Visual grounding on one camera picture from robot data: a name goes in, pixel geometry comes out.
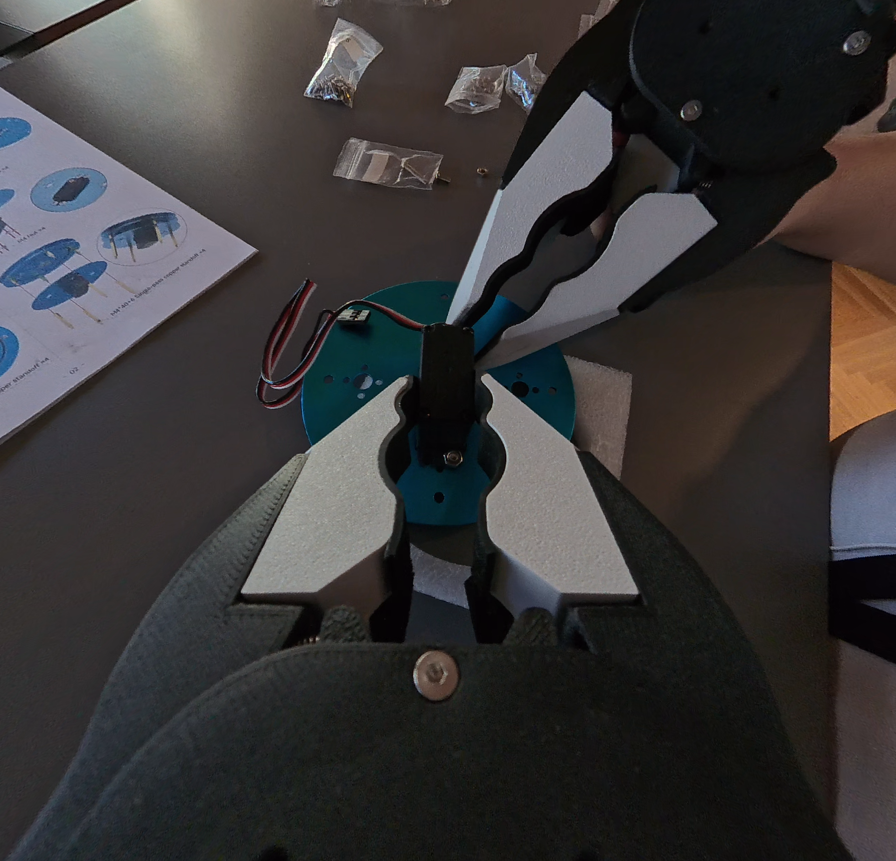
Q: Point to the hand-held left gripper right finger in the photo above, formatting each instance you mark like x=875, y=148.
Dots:
x=553, y=525

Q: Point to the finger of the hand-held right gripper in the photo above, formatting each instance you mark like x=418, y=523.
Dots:
x=539, y=175
x=630, y=266

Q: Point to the clear plastic bag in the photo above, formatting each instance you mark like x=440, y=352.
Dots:
x=595, y=21

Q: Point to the blue round metal plate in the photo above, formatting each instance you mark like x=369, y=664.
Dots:
x=525, y=399

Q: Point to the person's white shirt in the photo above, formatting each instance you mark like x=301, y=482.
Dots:
x=864, y=490

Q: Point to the small clear bag of nuts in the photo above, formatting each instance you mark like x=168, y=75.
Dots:
x=476, y=89
x=525, y=80

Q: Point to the white foam sheet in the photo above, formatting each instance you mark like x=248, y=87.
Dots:
x=602, y=406

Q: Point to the clear bag of dark screws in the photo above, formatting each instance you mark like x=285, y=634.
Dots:
x=343, y=63

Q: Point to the white instruction booklet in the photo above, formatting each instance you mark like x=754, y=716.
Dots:
x=105, y=245

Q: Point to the silver hex nut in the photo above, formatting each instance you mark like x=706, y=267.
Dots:
x=453, y=457

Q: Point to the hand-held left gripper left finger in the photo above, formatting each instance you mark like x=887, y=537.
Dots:
x=329, y=518

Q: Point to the clear zip bag white label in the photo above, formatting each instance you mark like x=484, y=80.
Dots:
x=385, y=164

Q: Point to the person's right forearm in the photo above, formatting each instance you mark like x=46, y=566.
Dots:
x=840, y=203

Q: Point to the black servo motor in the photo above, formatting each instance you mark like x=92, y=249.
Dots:
x=448, y=378

